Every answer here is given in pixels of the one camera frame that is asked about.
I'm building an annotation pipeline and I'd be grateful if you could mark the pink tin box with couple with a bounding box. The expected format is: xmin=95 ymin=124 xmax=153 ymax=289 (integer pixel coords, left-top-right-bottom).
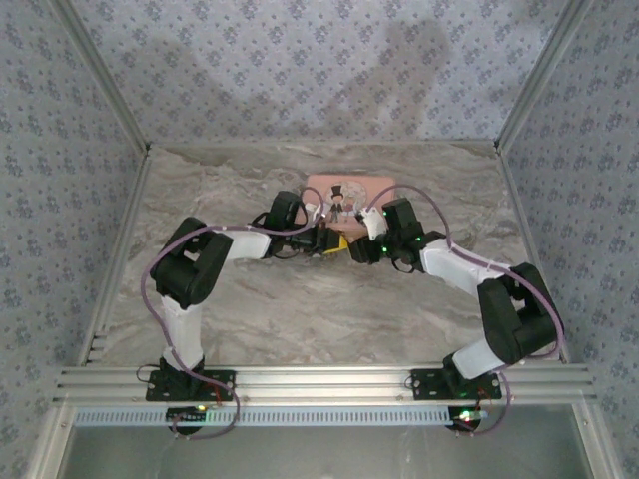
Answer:
xmin=303 ymin=173 xmax=396 ymax=245

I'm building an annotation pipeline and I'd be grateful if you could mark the small controller board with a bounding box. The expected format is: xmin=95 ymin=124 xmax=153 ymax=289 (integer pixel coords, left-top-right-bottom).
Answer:
xmin=448 ymin=406 xmax=488 ymax=433
xmin=166 ymin=404 xmax=209 ymax=426

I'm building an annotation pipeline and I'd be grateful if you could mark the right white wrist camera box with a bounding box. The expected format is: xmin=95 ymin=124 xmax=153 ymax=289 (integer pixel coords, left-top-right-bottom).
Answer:
xmin=359 ymin=207 xmax=387 ymax=240

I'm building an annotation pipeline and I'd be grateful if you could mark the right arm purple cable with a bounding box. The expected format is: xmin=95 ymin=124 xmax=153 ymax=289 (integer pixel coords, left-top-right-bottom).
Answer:
xmin=363 ymin=184 xmax=566 ymax=373

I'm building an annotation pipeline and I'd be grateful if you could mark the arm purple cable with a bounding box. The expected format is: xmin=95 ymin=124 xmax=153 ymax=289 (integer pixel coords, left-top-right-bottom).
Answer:
xmin=363 ymin=184 xmax=566 ymax=373
xmin=142 ymin=185 xmax=328 ymax=373

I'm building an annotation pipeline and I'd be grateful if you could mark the aluminium back rail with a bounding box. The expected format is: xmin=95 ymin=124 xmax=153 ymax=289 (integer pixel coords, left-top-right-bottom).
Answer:
xmin=148 ymin=140 xmax=501 ymax=150

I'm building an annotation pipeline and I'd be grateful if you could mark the aluminium mounting rail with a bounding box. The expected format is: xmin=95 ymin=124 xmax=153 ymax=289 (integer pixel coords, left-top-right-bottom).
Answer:
xmin=52 ymin=364 xmax=598 ymax=403

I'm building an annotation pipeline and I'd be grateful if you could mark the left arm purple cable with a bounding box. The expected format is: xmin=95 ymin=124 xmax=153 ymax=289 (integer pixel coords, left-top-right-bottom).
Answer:
xmin=142 ymin=185 xmax=328 ymax=373

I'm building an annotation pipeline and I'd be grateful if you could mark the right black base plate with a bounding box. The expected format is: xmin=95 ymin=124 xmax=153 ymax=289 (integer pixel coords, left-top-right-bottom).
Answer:
xmin=409 ymin=367 xmax=503 ymax=401

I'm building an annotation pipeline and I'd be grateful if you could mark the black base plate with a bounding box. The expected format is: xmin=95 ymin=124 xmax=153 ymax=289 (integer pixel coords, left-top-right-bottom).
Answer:
xmin=409 ymin=367 xmax=503 ymax=401
xmin=145 ymin=368 xmax=238 ymax=403

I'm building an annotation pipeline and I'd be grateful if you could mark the white slotted cable duct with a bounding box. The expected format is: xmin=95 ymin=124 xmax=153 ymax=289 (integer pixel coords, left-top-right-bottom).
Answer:
xmin=73 ymin=404 xmax=463 ymax=428

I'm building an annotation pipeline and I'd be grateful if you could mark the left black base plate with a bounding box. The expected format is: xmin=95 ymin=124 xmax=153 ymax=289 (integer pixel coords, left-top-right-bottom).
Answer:
xmin=145 ymin=368 xmax=238 ymax=403

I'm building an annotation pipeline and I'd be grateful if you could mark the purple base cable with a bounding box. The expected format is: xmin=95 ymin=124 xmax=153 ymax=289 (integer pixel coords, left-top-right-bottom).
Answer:
xmin=168 ymin=382 xmax=242 ymax=442
xmin=455 ymin=371 xmax=516 ymax=439

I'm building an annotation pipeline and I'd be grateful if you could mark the aluminium frame post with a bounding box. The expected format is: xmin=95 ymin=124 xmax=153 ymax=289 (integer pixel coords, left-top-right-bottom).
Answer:
xmin=49 ymin=0 xmax=153 ymax=152
xmin=495 ymin=0 xmax=596 ymax=152

